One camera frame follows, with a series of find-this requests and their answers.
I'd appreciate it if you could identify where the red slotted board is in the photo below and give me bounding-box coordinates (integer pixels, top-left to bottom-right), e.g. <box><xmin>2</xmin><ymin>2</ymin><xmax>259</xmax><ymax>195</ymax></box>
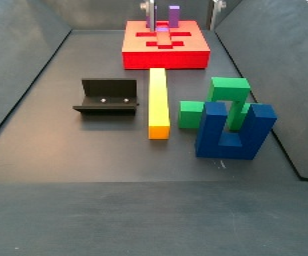
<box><xmin>122</xmin><ymin>20</ymin><xmax>210</xmax><ymax>69</ymax></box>

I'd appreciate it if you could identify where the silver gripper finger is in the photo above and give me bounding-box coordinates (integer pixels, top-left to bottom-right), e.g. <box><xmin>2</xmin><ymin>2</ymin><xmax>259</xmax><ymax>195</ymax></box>
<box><xmin>210</xmin><ymin>0</ymin><xmax>226</xmax><ymax>29</ymax></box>
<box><xmin>141</xmin><ymin>0</ymin><xmax>155</xmax><ymax>32</ymax></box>

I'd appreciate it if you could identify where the blue U-shaped block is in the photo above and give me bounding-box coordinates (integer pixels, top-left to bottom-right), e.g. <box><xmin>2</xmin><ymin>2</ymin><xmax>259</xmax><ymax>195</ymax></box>
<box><xmin>195</xmin><ymin>102</ymin><xmax>277</xmax><ymax>160</ymax></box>

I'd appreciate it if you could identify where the black angled bracket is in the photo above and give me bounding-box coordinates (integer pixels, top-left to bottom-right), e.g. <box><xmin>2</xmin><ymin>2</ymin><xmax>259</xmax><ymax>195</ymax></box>
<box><xmin>72</xmin><ymin>78</ymin><xmax>138</xmax><ymax>115</ymax></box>

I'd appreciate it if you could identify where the yellow long bar block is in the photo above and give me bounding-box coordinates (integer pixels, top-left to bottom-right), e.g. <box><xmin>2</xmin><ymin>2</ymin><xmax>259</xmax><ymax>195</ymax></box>
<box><xmin>149</xmin><ymin>68</ymin><xmax>170</xmax><ymax>140</ymax></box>

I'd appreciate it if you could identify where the purple U-shaped block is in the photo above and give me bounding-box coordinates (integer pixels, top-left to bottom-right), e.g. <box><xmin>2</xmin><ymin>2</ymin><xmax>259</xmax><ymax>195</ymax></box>
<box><xmin>155</xmin><ymin>5</ymin><xmax>181</xmax><ymax>30</ymax></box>

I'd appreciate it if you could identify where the green angular block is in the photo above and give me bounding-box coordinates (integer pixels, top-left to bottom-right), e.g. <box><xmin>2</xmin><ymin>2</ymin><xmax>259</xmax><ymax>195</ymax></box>
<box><xmin>178</xmin><ymin>77</ymin><xmax>250</xmax><ymax>131</ymax></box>

